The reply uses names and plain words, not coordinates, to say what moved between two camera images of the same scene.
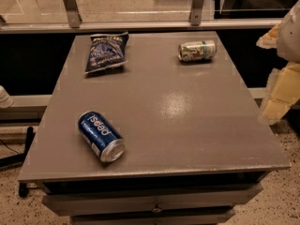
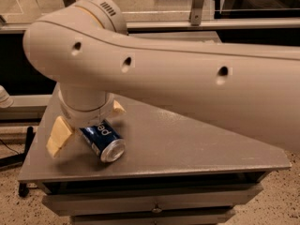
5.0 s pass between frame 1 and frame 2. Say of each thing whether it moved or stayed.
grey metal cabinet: stayed
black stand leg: stayed
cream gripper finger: moved
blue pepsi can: stayed
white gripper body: moved
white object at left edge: stayed
